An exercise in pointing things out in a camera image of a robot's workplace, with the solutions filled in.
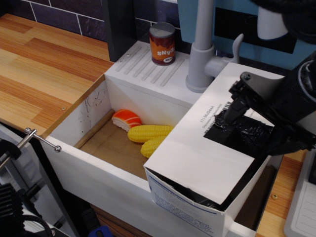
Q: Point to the orange salmon sushi toy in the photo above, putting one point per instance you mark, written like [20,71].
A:
[126,119]

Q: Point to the metal clamp with black handle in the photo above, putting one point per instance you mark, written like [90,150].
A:
[11,151]

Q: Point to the lower yellow toy corn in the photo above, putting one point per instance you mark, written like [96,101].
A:
[151,145]

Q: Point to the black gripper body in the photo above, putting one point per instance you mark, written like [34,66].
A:
[289,103]

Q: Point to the grey toy faucet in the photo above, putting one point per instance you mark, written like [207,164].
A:
[204,65]

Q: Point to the light blue panel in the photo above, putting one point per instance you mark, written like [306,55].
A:
[234,17]

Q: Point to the white toy stove edge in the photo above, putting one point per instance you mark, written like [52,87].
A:
[301,218]

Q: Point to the blue clamp handle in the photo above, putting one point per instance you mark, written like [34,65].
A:
[102,231]

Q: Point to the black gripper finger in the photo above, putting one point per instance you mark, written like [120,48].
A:
[238,108]

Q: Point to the upper yellow toy corn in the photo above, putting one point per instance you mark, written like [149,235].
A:
[144,133]

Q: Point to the brown toy beans can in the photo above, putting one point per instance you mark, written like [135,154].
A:
[162,42]

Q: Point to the white cardboard box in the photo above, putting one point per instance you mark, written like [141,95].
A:
[207,168]

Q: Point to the dark grey vertical post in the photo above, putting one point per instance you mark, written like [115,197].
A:
[120,27]

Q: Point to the yellow toy corn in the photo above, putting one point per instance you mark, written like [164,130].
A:
[144,133]
[151,145]

